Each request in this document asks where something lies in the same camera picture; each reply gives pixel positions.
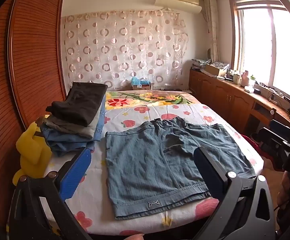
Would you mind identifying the folded patterned cloth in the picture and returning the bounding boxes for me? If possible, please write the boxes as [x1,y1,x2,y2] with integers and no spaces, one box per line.
[191,58,230,69]

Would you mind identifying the fruit print bed sheet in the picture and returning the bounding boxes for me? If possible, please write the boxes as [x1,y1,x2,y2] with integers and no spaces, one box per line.
[39,102,264,235]

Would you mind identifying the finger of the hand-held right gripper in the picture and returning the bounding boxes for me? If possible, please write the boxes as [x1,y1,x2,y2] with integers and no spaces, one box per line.
[258,127,290,166]

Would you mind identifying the sheer circle-pattern curtain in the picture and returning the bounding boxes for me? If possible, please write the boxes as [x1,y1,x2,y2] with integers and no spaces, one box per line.
[61,9,188,90]

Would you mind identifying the red cloth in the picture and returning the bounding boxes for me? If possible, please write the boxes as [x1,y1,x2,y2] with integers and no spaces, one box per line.
[242,134,258,151]

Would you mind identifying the open cardboard box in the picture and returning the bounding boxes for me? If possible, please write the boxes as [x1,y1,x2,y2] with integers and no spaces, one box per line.
[204,64,227,77]

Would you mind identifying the black folded pants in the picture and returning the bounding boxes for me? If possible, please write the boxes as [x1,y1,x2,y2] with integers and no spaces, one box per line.
[46,82,108,127]

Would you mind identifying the pale window curtain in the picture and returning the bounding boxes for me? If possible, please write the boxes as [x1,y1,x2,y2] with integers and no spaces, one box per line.
[204,0,220,63]

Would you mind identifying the grey folded pants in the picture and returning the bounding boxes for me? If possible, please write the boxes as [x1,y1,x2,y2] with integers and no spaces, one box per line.
[44,115,103,138]

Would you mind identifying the floral blanket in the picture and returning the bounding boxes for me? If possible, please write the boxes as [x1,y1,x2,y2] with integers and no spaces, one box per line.
[105,90,200,110]

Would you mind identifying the wooden slatted wardrobe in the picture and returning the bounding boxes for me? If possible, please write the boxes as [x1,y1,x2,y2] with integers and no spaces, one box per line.
[0,0,68,230]

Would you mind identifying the blue plastic bag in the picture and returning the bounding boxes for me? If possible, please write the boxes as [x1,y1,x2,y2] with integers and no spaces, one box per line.
[131,77,150,87]

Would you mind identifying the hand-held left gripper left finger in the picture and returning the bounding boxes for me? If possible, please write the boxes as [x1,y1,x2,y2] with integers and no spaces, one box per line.
[7,147,93,240]

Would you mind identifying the wooden low cabinet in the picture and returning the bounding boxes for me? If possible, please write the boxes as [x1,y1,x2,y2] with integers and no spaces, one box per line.
[189,69,290,140]

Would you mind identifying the wooden frame window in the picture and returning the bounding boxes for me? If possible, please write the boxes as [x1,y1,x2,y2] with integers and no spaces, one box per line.
[229,0,290,110]

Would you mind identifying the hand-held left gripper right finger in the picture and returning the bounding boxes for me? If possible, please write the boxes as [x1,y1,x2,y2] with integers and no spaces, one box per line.
[192,147,278,240]

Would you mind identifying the dark blue folded jeans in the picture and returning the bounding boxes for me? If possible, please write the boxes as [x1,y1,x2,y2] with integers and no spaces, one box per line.
[45,135,95,157]

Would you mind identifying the person's left hand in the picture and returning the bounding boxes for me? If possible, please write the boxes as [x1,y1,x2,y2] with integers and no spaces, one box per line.
[120,233,145,240]

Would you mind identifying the white power strip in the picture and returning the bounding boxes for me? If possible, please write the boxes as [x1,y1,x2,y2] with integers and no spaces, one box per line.
[254,82,285,98]

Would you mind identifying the yellow plush toy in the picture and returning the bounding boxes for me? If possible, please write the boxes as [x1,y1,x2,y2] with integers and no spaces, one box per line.
[12,115,53,185]

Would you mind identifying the blue-grey short pants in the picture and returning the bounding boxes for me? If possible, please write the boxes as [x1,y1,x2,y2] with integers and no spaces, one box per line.
[105,117,257,220]

